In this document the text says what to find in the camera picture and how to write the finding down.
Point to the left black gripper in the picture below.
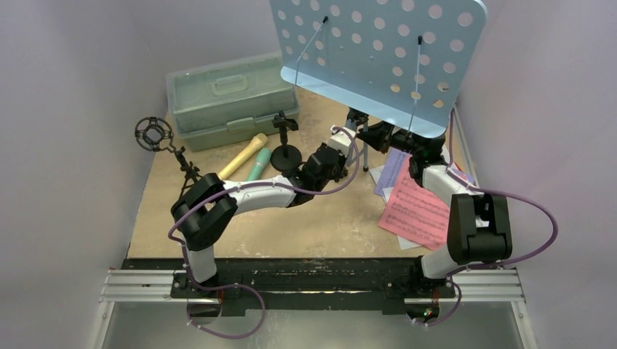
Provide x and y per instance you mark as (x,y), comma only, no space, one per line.
(342,162)

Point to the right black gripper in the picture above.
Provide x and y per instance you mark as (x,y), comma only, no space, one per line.
(382,136)

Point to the lavender sheet music page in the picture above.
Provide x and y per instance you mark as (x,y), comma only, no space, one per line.
(386,175)

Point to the black round-base microphone stand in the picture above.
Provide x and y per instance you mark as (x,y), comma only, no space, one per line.
(285,157)

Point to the mint green microphone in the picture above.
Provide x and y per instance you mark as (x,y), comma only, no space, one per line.
(262,160)

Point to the light blue music stand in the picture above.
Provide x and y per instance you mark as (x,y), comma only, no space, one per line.
(402,62)

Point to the cream yellow microphone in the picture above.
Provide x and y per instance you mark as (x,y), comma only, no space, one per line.
(256,144)

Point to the black tripod microphone stand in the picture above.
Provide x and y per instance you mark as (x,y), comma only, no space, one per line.
(156,135)

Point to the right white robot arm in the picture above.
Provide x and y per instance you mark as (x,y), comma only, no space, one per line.
(478,228)

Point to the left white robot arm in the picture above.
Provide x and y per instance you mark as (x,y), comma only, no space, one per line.
(203,213)

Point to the grey-green plastic toolbox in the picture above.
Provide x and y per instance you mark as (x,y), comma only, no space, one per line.
(229,102)

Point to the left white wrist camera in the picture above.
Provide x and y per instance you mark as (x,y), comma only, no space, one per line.
(342,139)

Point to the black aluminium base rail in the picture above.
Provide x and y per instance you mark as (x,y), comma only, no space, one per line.
(380,284)

